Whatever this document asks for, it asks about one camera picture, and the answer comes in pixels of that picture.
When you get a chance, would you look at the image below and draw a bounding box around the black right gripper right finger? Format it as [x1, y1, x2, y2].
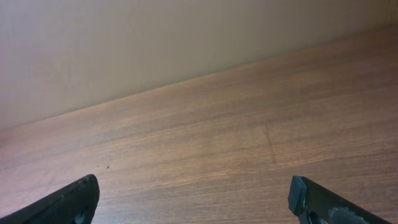
[288, 175, 390, 224]

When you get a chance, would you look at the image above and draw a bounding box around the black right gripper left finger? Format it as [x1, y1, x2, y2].
[1, 174, 100, 224]

